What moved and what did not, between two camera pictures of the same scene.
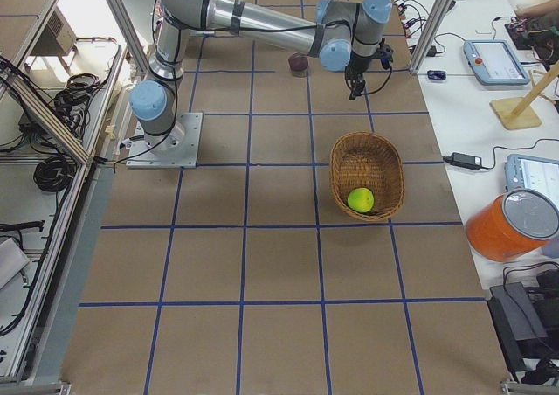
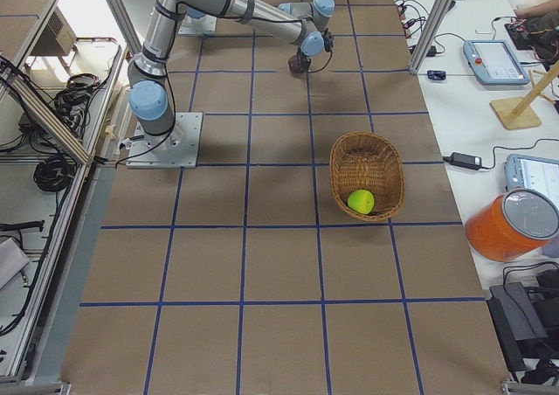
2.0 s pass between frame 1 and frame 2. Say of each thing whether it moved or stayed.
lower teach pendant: stayed
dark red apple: stayed
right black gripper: moved
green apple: stayed
